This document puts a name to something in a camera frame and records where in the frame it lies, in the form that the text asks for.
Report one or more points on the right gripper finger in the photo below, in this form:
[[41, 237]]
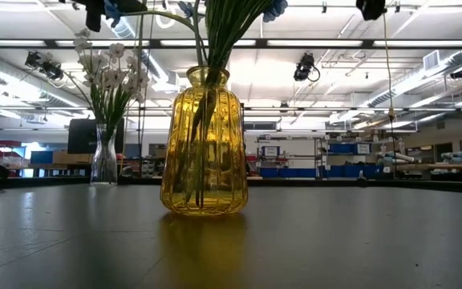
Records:
[[371, 9]]

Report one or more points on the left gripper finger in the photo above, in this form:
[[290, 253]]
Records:
[[130, 5], [94, 16]]

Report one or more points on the blue artificial flower bunch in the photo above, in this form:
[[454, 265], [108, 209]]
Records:
[[214, 44], [239, 24]]

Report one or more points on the yellow ribbed glass vase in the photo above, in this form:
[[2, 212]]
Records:
[[205, 160]]

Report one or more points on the clear glass vase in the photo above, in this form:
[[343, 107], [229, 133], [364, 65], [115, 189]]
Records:
[[103, 168]]

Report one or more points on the black monitor screen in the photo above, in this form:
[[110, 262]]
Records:
[[79, 138]]

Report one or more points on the blue storage bin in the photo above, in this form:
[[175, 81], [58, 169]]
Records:
[[343, 148]]

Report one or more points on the brown cardboard box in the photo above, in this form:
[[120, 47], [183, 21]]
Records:
[[72, 157]]

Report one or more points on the blue box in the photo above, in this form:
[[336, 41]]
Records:
[[41, 157]]

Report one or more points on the metal storage shelf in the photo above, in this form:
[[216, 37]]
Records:
[[319, 158]]

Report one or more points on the wooden workbench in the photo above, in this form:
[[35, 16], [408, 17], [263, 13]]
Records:
[[455, 166]]

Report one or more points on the black ceiling-mounted camera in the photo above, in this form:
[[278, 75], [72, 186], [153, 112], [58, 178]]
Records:
[[34, 60], [304, 67]]

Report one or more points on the black frame bar with lights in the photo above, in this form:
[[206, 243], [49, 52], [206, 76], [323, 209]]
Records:
[[261, 43]]

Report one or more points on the thin black frame bar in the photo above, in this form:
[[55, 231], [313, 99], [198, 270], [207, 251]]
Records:
[[295, 108]]

